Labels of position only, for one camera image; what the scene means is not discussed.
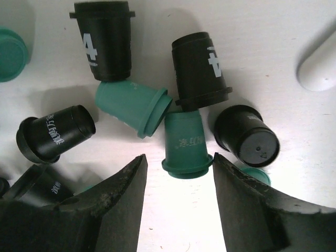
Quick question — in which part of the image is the white plastic scoop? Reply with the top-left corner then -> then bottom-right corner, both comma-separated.
296,20 -> 335,92

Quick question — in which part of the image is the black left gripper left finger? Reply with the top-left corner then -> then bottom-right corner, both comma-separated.
1,154 -> 148,251

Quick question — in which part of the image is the black coffee capsule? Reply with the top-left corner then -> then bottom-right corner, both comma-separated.
214,104 -> 280,168
172,32 -> 233,112
69,1 -> 135,82
3,164 -> 74,207
16,105 -> 96,164
0,177 -> 10,198

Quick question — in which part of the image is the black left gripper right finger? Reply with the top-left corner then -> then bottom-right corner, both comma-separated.
213,153 -> 335,251

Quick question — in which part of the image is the teal coffee capsule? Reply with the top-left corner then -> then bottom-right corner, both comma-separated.
1,26 -> 29,82
240,167 -> 271,186
95,80 -> 173,139
162,110 -> 213,179

